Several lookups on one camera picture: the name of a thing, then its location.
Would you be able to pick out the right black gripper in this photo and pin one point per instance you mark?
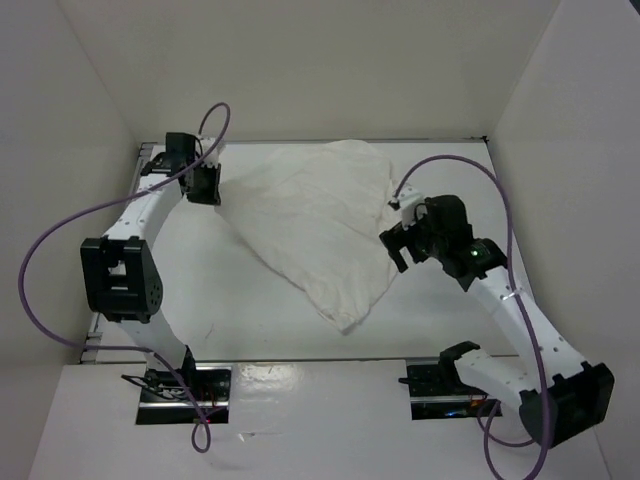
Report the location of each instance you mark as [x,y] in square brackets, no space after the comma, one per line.
[395,238]

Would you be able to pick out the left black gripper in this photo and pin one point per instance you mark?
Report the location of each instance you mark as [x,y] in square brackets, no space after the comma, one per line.
[211,196]

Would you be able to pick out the white tank top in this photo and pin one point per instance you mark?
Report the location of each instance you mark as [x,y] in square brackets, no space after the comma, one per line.
[313,214]

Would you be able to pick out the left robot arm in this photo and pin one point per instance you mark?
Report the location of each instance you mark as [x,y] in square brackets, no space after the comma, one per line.
[146,214]

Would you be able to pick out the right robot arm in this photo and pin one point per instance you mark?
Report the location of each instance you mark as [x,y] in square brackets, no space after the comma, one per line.
[556,382]

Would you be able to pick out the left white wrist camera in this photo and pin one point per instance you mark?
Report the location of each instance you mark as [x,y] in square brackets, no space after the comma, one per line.
[209,149]

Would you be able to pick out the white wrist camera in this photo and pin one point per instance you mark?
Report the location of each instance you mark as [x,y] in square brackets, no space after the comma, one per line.
[209,149]
[409,203]

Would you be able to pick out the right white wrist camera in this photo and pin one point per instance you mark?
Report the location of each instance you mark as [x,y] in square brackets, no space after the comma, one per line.
[409,203]

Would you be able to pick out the aluminium table edge rail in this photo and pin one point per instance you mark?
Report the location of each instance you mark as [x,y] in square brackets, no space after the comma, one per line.
[113,269]

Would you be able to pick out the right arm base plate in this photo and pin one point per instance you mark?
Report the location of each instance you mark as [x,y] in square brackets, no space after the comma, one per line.
[431,398]

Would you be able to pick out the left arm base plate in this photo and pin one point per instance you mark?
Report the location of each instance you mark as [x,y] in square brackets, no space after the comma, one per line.
[163,401]

